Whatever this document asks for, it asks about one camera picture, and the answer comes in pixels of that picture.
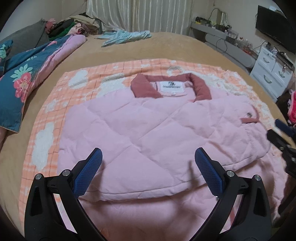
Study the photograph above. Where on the grey headboard cushion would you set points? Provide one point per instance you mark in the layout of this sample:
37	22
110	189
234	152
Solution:
27	38

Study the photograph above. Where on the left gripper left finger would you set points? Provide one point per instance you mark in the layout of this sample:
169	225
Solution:
43	220

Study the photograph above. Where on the pink yellow cartoon towel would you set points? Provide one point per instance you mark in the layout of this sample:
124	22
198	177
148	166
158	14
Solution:
292	109

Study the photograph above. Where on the striped beige curtain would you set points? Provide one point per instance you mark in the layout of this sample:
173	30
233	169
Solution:
140	15

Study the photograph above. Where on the black wall television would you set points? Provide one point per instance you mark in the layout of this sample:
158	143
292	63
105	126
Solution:
276	26

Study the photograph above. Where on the pink quilted jacket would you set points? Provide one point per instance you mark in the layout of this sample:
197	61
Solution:
149	187

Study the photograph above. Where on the grey dressing table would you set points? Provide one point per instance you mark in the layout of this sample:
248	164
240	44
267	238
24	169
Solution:
221	42

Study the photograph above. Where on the blue floral pink quilt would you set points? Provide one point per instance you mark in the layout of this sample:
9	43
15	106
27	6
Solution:
25	71

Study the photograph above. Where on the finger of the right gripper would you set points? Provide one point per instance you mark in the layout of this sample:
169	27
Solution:
289	131

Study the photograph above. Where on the orange checked cloud blanket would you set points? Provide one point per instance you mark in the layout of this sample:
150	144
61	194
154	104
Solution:
80	85

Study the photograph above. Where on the tan bed sheet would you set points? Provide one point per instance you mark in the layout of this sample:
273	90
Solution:
91	53

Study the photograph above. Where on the white drawer cabinet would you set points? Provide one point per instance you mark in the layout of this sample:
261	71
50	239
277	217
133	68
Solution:
273	72

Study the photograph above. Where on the pile of mixed clothes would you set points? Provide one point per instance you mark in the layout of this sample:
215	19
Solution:
74	25

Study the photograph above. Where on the light blue garment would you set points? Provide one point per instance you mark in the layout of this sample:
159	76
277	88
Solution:
122	37

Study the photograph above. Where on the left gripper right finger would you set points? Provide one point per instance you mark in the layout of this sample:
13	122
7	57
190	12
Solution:
242	211

